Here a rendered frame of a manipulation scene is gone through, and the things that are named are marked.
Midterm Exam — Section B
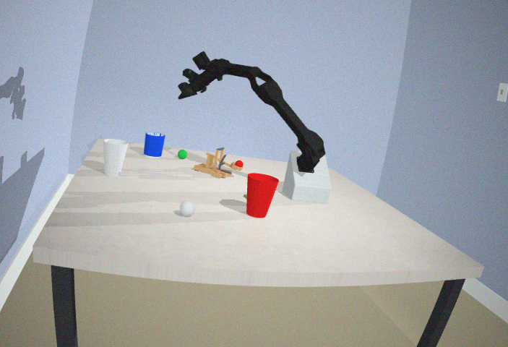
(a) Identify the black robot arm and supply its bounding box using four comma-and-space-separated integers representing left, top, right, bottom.
192, 51, 326, 173

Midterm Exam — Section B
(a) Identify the green ball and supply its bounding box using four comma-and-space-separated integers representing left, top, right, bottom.
177, 150, 187, 159

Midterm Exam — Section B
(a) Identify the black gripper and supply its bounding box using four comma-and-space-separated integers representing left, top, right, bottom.
178, 74, 209, 99

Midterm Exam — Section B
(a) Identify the white ball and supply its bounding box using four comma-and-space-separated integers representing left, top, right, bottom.
180, 200, 195, 217

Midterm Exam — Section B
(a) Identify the grey paper cup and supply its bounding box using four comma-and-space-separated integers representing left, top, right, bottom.
103, 139, 128, 176

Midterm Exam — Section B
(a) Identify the red plastic cup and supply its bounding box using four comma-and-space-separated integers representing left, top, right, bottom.
246, 173, 279, 218

